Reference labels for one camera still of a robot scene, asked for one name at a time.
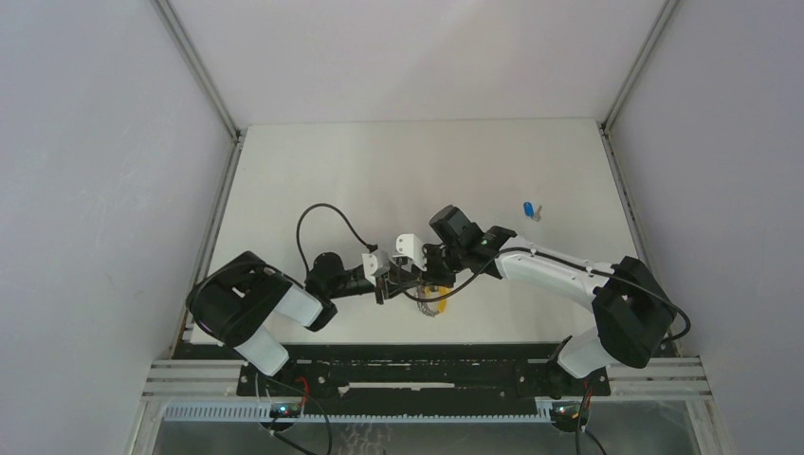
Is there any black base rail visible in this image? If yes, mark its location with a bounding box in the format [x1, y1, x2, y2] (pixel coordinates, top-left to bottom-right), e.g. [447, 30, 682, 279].
[236, 343, 612, 417]

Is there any right green circuit board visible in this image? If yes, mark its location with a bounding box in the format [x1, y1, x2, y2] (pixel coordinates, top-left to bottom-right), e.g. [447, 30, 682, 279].
[549, 402, 590, 433]

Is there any metal key organizer ring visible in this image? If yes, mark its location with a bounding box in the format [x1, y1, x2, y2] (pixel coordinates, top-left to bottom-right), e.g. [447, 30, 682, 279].
[414, 282, 452, 320]

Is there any green circuit board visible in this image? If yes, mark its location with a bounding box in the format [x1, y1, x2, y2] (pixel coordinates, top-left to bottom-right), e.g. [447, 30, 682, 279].
[549, 402, 590, 433]
[269, 403, 303, 420]

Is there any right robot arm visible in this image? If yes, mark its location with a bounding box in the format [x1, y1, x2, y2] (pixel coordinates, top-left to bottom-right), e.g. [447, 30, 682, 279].
[422, 205, 681, 394]

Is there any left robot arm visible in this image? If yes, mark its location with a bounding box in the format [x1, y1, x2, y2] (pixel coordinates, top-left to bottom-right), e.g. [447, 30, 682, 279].
[185, 251, 419, 395]

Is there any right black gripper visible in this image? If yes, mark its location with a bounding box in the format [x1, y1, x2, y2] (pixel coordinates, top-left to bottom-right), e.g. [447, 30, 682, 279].
[411, 244, 466, 290]

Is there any right black camera cable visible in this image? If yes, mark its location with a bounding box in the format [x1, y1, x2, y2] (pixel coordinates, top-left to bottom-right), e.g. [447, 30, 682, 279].
[401, 246, 692, 345]

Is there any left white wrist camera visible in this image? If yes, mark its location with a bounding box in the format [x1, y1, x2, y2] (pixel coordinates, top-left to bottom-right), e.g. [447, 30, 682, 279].
[362, 249, 391, 282]

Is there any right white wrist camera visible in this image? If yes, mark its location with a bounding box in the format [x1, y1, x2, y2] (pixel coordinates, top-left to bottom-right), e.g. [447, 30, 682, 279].
[394, 233, 427, 271]

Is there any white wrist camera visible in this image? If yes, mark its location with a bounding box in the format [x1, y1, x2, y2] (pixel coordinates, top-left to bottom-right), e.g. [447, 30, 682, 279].
[394, 233, 427, 271]
[362, 249, 391, 282]

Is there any left green circuit board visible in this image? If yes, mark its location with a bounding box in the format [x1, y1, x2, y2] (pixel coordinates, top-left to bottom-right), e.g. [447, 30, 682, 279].
[269, 403, 303, 420]

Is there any blue tagged key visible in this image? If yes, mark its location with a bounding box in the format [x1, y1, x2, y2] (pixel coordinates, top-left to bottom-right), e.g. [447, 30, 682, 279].
[522, 201, 542, 222]

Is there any black camera cable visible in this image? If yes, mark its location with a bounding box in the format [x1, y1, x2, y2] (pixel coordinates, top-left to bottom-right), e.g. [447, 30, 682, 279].
[401, 246, 692, 345]
[186, 202, 379, 328]

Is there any white slotted cable duct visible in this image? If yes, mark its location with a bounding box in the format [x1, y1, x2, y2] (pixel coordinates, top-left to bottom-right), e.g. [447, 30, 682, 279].
[161, 401, 554, 425]

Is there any left black camera cable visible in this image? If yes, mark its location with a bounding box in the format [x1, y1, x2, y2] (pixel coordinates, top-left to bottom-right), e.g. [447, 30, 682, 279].
[186, 202, 379, 328]

